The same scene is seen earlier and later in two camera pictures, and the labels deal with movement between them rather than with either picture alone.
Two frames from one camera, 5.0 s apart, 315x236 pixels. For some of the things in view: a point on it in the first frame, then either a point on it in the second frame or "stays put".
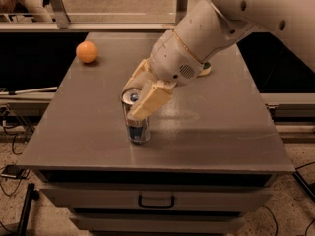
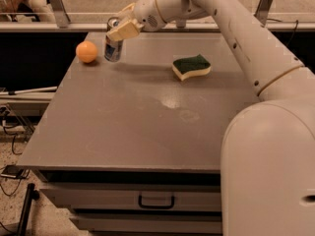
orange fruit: [87, 51] stays put
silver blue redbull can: [138, 131] to [113, 48]
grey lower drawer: [157, 222] stays put
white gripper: [172, 60] to [146, 11]
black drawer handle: [157, 206] stays put
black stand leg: [31, 194] stays put
